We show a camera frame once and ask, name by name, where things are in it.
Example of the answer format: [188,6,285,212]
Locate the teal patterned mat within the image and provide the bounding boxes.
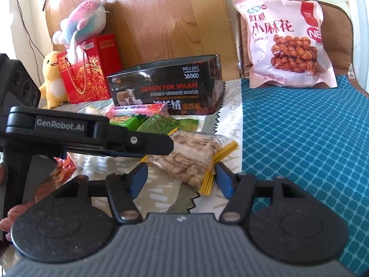
[240,74,369,277]

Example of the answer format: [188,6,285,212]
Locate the yellow-edged clear snack packet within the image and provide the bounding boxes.
[144,143,220,195]

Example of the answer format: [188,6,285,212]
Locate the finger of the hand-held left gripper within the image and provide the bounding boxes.
[59,146,145,159]
[94,118,175,154]

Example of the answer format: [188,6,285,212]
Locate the pale green snack packet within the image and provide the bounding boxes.
[178,117,199,132]

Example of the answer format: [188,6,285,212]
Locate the red gift bag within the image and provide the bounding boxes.
[56,33,123,105]

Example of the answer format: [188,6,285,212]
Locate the yellow-edged peanut packet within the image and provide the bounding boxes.
[169,130,238,162]

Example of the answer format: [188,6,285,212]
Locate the brown cushion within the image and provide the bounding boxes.
[236,0,369,96]

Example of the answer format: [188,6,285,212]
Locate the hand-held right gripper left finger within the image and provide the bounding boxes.
[62,163,149,224]

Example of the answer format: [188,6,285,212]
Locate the black wall cable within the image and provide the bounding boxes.
[9,0,44,61]

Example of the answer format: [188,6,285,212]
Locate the large pink snack bag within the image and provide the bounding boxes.
[233,0,338,88]

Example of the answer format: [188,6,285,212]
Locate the pink candy packet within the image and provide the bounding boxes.
[105,103,169,119]

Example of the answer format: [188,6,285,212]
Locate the dark green snack packet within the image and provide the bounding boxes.
[135,114,180,135]

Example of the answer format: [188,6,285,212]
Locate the small red snack packet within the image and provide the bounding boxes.
[53,154,77,184]

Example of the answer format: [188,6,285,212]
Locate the green cracker packet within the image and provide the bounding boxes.
[109,115,146,131]

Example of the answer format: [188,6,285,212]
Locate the pastel plush toy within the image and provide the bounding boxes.
[52,0,108,64]

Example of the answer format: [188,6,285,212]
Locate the yellow plush duck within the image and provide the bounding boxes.
[39,50,70,109]

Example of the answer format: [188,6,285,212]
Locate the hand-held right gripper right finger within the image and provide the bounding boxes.
[215,162,306,224]

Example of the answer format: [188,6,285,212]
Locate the white window frame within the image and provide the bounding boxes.
[343,0,369,93]

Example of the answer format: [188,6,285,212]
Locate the wooden board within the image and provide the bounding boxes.
[43,0,241,80]

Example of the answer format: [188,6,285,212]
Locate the person's left hand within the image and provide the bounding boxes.
[0,183,57,243]

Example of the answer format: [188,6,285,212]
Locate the black cardboard box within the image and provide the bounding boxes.
[107,54,222,115]

